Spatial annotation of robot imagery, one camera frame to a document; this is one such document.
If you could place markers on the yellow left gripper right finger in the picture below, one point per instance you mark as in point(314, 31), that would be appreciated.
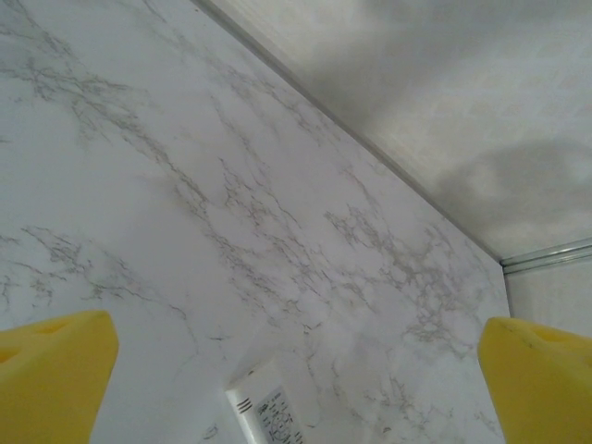
point(546, 384)

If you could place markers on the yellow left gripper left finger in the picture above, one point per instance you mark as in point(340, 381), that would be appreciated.
point(51, 384)

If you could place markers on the aluminium frame post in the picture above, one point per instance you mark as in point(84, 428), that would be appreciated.
point(555, 254)

